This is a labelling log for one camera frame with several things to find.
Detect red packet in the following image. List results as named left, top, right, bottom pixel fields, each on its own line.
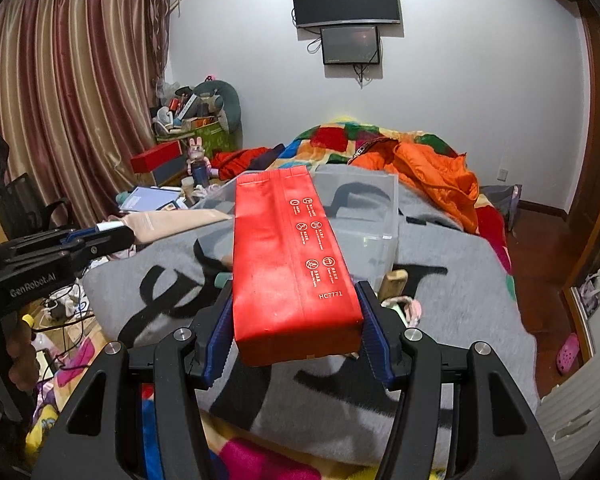
left=231, top=165, right=365, bottom=367

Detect wooden wardrobe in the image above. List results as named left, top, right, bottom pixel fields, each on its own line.
left=512, top=0, right=600, bottom=366

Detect small black monitor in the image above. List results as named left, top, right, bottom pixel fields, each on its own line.
left=320, top=25, right=382, bottom=66

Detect clear plastic box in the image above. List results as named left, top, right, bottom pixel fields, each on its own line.
left=191, top=167, right=400, bottom=301

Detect colourful patchwork quilt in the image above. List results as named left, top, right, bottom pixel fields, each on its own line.
left=140, top=119, right=520, bottom=480

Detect pink cloth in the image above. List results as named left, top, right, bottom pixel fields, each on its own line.
left=55, top=337, right=97, bottom=376

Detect white shoes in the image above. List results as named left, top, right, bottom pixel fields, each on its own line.
left=580, top=267, right=600, bottom=316

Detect grey blanket with black letters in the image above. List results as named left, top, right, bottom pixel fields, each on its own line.
left=82, top=165, right=540, bottom=466

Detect dark purple cloth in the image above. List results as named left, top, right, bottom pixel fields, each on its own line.
left=252, top=144, right=287, bottom=171

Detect pink slipper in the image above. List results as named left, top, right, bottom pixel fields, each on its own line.
left=556, top=332, right=581, bottom=376

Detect yellow printed cloth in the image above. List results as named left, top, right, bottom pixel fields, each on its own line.
left=25, top=402, right=61, bottom=456

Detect orange jacket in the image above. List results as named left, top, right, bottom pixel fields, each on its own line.
left=350, top=132, right=481, bottom=233

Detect red box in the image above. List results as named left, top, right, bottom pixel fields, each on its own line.
left=130, top=140, right=182, bottom=173

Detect beige cloth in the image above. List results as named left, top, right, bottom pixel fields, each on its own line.
left=107, top=209, right=233, bottom=256

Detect pink bunny toy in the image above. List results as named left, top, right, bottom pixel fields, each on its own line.
left=186, top=136, right=212, bottom=171

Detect striped curtain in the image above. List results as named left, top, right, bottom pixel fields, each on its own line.
left=0, top=0, right=173, bottom=231

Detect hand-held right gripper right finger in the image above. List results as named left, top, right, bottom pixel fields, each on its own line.
left=355, top=280, right=563, bottom=480

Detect grey storage box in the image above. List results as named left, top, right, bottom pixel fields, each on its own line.
left=152, top=157, right=188, bottom=186

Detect wooden door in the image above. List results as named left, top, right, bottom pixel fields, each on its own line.
left=565, top=7, right=600, bottom=281

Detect black office chair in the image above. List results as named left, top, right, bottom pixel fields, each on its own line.
left=0, top=172, right=73, bottom=241

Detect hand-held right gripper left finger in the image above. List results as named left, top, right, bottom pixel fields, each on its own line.
left=30, top=280, right=237, bottom=480

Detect pastel braided rope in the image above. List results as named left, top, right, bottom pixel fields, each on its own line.
left=380, top=296, right=423, bottom=326

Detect white desk fan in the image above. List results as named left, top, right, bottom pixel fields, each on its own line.
left=152, top=107, right=176, bottom=136

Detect person's left hand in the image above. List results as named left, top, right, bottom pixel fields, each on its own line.
left=5, top=327, right=38, bottom=403

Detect white wardrobe door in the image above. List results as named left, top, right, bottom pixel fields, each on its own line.
left=537, top=340, right=600, bottom=480

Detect red jacket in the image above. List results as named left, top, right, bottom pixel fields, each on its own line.
left=211, top=147, right=273, bottom=181

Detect blue notebook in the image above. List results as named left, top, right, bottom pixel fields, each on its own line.
left=119, top=186, right=181, bottom=213

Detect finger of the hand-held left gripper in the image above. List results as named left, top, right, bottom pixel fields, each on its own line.
left=0, top=230, right=136, bottom=286
left=0, top=224, right=126, bottom=256

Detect white power strip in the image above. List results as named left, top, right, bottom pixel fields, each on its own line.
left=45, top=285, right=91, bottom=322

